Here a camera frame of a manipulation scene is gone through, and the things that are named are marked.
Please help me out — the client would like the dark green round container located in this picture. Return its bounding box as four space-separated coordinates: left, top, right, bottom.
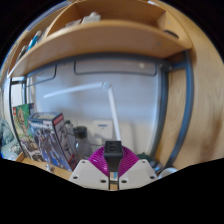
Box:
136 152 153 161

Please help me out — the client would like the clear bottle with dark cap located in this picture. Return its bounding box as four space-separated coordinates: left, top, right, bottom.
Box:
73 126 93 161

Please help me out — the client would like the black charger block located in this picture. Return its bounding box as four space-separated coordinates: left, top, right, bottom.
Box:
103 140 124 183

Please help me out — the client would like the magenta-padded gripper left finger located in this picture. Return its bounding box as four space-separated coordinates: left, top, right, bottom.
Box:
68 145 111 191

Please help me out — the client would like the green toy box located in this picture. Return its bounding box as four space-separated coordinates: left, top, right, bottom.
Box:
12 103 44 161

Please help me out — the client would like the grey metal desk frame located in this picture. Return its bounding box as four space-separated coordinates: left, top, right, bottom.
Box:
8 49 196 169

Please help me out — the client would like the blue robot model box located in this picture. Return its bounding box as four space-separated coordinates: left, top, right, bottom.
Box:
27 112 78 172

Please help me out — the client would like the bed with bedding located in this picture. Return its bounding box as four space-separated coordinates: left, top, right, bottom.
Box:
0 118 23 161

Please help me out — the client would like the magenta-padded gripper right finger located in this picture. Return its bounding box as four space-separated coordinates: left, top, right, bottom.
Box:
117 145 159 191

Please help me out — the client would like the white wall socket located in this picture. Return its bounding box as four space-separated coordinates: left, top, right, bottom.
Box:
92 119 114 144

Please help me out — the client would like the wooden shelf unit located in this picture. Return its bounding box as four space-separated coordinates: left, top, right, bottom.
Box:
6 0 194 79

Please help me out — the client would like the white desk lamp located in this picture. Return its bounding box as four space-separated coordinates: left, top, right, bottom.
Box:
43 81 123 142

